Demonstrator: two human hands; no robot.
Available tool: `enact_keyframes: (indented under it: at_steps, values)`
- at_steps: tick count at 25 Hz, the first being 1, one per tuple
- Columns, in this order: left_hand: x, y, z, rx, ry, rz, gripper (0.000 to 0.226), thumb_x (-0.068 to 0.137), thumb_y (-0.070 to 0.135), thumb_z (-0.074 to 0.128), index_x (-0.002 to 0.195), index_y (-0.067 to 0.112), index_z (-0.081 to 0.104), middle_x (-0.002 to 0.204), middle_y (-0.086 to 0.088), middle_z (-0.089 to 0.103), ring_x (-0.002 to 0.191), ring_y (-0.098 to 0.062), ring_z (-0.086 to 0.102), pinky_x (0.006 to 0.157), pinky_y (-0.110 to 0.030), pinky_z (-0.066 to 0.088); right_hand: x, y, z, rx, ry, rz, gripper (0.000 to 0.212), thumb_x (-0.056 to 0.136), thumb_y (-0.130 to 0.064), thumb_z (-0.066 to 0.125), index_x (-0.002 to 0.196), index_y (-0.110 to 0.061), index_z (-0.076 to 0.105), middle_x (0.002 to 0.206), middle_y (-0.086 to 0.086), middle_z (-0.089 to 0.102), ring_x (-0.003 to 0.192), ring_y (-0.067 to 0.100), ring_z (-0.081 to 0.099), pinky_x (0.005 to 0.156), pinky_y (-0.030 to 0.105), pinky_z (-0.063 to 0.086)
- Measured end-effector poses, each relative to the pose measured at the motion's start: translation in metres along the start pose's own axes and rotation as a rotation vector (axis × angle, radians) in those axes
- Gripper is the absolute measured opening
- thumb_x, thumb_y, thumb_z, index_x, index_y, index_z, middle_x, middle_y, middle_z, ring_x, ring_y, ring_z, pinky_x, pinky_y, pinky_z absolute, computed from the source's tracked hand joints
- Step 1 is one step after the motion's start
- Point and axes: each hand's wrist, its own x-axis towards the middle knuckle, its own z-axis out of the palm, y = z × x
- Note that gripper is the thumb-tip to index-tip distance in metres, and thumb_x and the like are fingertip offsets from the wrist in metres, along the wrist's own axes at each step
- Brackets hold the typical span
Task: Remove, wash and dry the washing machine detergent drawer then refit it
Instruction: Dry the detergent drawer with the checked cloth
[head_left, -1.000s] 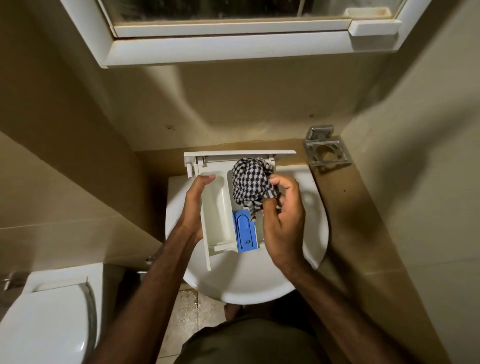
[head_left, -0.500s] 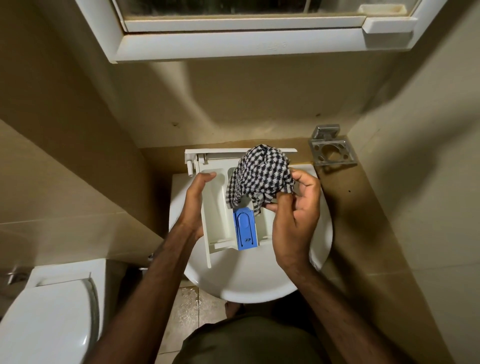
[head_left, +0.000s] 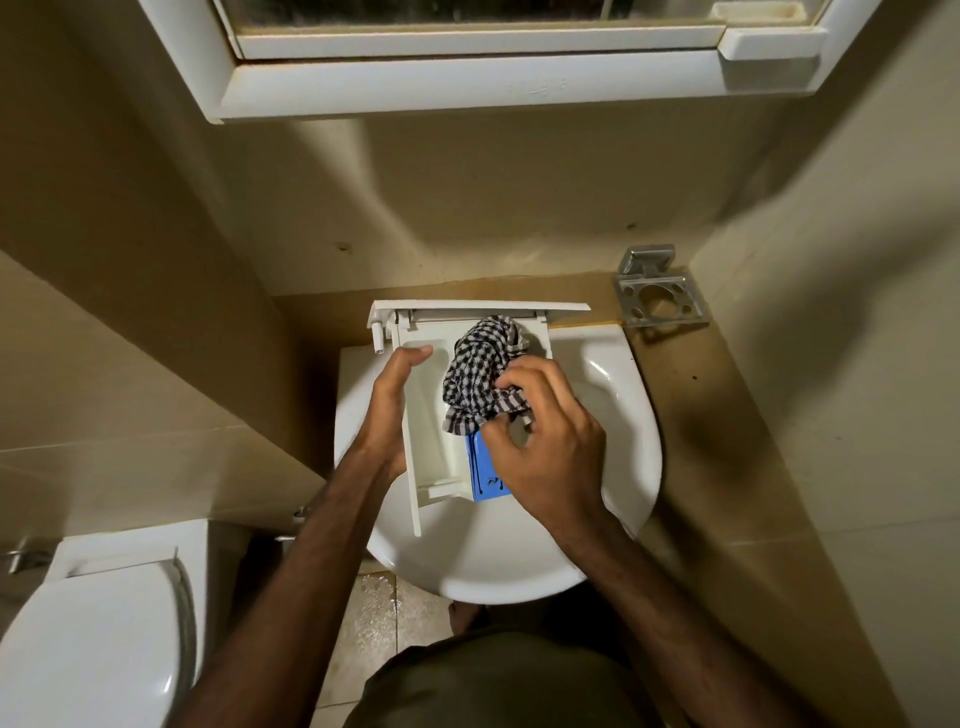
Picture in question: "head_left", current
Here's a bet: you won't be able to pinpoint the person's left forearm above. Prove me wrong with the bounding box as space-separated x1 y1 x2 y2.
172 449 410 728

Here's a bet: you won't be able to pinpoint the chrome soap dish holder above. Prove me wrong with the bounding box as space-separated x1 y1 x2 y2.
613 243 711 330

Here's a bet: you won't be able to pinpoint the chrome toilet paper holder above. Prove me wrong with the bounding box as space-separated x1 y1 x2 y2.
273 503 310 543

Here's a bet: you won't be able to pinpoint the person's right forearm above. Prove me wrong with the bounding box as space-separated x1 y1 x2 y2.
558 521 826 728

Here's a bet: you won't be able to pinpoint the white ceramic sink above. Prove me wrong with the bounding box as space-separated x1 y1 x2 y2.
333 322 664 606

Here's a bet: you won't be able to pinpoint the black white checkered cloth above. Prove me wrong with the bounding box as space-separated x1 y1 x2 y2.
440 314 535 438

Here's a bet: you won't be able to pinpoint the white mirror cabinet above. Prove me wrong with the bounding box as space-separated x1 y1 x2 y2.
138 0 885 125

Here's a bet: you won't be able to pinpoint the person's left hand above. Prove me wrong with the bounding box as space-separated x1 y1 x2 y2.
352 344 435 483

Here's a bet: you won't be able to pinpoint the person's right hand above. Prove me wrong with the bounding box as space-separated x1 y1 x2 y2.
479 354 607 545

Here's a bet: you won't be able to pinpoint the white detergent drawer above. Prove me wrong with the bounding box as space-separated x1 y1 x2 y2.
365 299 592 538

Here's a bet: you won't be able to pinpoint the white toilet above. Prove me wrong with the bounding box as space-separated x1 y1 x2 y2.
0 518 253 728

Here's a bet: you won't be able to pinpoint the person's dark shorts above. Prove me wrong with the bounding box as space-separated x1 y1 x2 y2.
344 626 665 728

